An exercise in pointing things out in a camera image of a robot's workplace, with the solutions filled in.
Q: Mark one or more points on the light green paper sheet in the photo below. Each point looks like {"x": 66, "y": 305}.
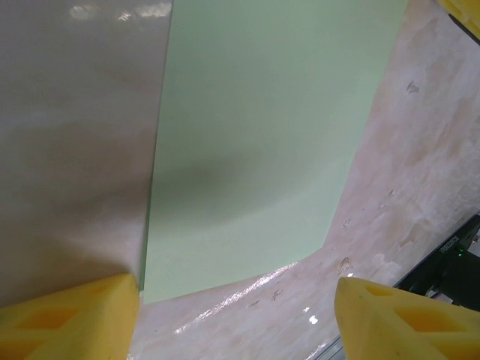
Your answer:
{"x": 262, "y": 131}

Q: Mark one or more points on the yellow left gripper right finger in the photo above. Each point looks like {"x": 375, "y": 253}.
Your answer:
{"x": 405, "y": 326}

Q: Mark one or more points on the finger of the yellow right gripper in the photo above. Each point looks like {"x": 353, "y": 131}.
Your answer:
{"x": 467, "y": 15}

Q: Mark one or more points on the aluminium mounting rail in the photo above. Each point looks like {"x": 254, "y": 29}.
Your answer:
{"x": 332, "y": 348}

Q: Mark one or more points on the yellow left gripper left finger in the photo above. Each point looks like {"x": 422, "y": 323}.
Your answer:
{"x": 67, "y": 322}

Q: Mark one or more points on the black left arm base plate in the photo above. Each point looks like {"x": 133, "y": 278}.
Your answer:
{"x": 442, "y": 270}

